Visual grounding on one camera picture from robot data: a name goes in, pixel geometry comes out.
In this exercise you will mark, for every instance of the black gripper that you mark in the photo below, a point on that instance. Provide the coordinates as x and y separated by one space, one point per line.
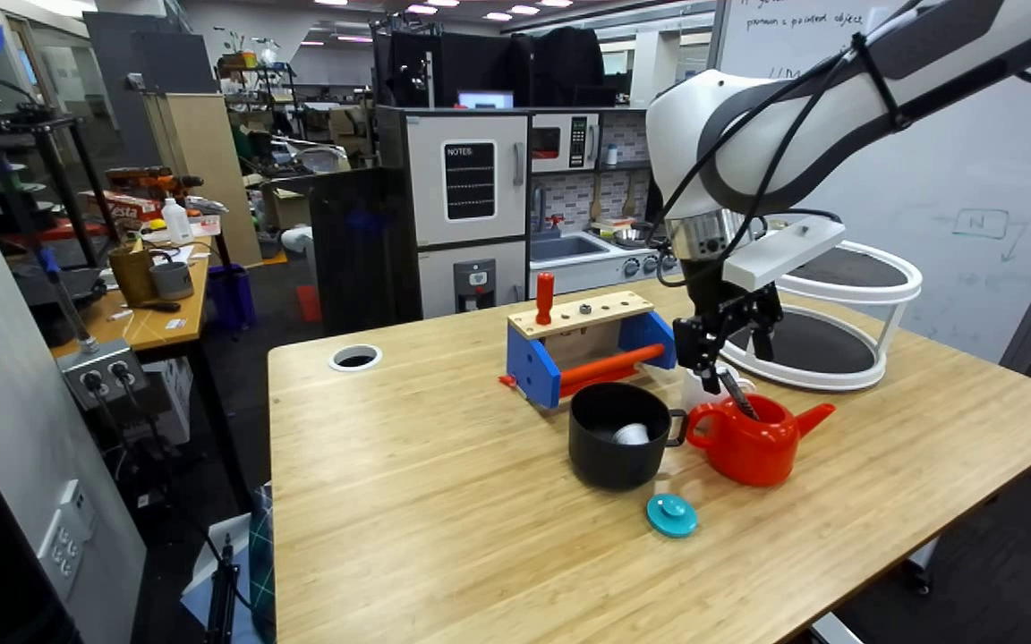
731 313

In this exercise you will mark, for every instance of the grey marker pen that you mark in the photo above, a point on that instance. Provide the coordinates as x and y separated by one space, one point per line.
740 395

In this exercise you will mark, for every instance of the red kettle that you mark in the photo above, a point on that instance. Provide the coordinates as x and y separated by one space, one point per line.
752 454

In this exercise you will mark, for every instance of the white plastic cup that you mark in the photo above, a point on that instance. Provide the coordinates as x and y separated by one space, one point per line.
694 399

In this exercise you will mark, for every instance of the white two-tier turntable stand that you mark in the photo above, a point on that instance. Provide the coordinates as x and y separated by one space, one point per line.
823 345

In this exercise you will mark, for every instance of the white object inside mug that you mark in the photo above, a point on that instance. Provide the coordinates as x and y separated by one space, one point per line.
630 434

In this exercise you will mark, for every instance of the black mug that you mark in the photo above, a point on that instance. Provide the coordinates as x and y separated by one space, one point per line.
608 463

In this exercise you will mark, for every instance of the teal round lid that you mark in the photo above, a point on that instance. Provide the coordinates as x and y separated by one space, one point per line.
672 517

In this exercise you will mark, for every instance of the red toy peg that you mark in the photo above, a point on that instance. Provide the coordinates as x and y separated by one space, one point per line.
545 297

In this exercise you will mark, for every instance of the blue wooden toy workbench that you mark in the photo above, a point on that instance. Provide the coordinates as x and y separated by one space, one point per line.
536 363

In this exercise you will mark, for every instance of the whiteboard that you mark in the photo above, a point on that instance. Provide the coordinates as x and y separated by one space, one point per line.
992 275

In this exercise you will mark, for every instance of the white toy kitchen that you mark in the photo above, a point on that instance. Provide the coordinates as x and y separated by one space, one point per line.
468 182

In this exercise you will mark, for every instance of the black backpack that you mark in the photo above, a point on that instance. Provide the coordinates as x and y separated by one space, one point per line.
569 66

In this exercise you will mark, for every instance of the laptop screen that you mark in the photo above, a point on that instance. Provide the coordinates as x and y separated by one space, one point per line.
484 101

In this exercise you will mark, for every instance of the black box cabinet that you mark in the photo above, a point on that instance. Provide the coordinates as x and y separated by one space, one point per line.
360 238

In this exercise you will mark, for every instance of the white spray bottle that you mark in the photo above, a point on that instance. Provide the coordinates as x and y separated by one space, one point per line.
177 223

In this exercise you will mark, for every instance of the wooden side desk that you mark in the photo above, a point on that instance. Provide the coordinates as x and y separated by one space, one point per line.
150 325

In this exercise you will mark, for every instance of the brown cardboard box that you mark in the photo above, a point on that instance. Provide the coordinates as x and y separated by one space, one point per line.
142 275

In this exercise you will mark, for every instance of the grey power strip box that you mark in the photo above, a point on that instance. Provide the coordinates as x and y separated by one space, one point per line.
105 378

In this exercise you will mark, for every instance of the grey partition panel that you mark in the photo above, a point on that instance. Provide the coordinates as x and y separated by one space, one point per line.
0 361

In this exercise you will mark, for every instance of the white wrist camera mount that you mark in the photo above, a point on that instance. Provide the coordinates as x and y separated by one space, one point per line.
778 251

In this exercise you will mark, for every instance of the white wall outlet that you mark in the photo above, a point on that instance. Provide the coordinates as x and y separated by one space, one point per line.
66 537

